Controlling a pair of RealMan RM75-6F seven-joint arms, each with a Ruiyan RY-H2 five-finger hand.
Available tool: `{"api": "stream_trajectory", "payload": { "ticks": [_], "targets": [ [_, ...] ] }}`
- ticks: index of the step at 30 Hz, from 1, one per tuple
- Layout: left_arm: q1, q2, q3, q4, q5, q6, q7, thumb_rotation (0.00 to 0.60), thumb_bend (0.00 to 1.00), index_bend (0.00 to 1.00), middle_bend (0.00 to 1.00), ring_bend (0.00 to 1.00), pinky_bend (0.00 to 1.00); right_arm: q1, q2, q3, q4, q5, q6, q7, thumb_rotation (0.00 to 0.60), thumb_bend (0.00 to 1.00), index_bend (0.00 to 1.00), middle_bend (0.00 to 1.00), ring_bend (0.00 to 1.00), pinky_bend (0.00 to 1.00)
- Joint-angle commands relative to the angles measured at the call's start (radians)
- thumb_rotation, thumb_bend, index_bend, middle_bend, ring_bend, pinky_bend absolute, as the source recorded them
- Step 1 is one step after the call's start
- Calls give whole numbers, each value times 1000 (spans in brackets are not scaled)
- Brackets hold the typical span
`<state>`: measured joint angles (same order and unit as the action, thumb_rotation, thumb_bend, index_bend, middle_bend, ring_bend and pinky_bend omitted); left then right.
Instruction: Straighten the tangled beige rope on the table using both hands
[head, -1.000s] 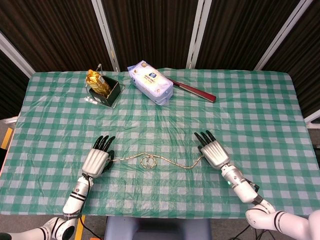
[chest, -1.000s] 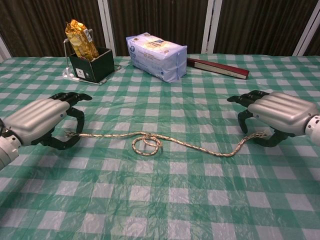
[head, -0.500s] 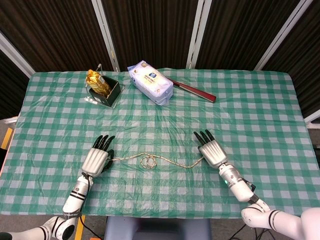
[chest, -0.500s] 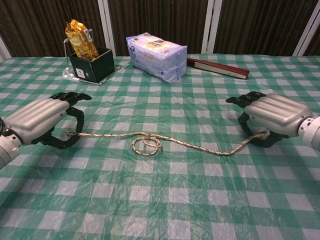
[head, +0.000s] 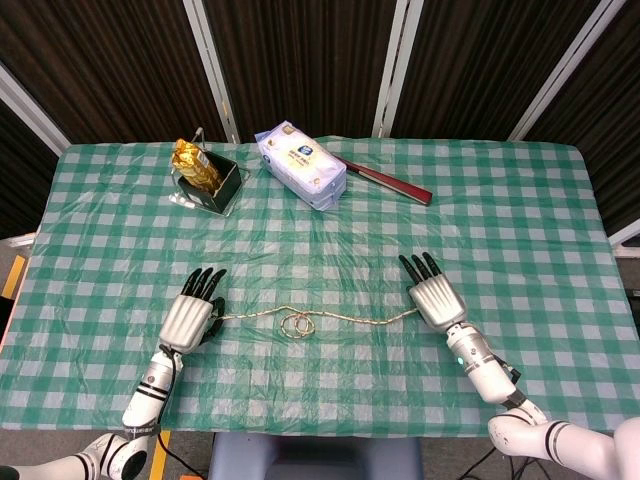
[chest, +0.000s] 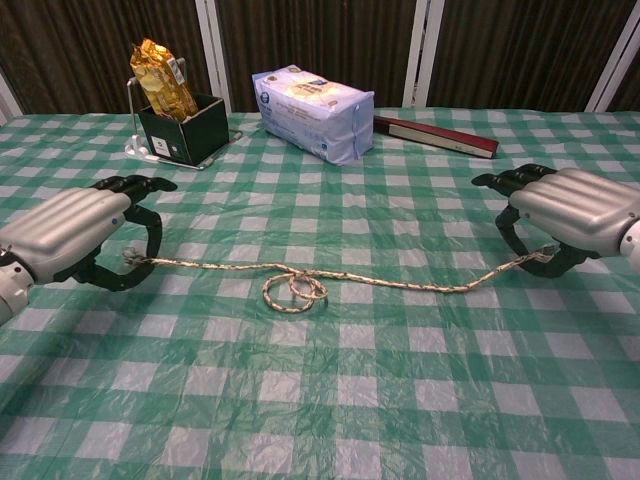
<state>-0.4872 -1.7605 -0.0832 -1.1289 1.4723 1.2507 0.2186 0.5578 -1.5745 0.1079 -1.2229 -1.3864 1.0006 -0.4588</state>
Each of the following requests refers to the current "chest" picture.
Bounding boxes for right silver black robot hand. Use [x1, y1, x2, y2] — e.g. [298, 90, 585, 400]
[471, 163, 640, 278]

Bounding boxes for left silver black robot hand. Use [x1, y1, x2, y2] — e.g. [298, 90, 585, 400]
[0, 175, 179, 293]

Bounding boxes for beige braided rope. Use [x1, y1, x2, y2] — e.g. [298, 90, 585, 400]
[121, 243, 559, 315]

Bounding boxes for dark green open box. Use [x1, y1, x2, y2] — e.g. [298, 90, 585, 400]
[137, 93, 231, 167]

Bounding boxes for dark red book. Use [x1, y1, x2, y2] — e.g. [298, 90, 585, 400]
[373, 114, 501, 161]

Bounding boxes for gold foil snack bag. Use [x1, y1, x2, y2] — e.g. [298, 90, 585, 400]
[129, 37, 198, 123]

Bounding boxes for light blue tissue pack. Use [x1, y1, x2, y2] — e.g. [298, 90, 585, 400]
[251, 64, 376, 167]

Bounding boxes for green white checkered tablecloth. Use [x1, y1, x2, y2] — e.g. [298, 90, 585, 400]
[0, 107, 640, 480]

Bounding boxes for dark pleated curtain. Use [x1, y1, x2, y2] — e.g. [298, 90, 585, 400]
[0, 0, 640, 115]

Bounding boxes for white wire stand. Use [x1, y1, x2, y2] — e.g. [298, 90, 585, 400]
[124, 57, 243, 172]

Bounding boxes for white frame post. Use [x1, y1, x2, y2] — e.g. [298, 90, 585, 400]
[584, 0, 640, 113]
[194, 0, 234, 113]
[402, 0, 446, 109]
[0, 67, 24, 127]

